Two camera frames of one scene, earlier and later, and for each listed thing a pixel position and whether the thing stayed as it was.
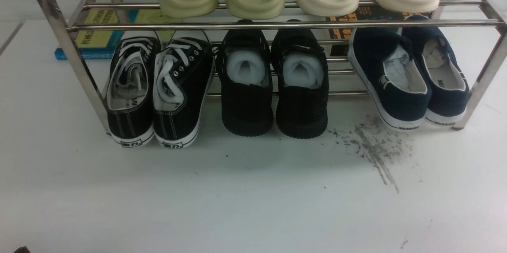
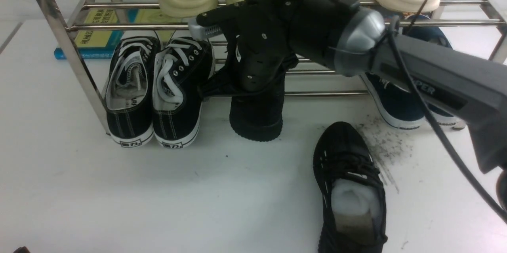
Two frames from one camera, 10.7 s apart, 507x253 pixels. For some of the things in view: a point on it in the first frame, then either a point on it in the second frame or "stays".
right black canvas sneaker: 183,73 stays
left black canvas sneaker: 130,89 stays
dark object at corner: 23,249 stays
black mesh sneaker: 300,69 to 351,192
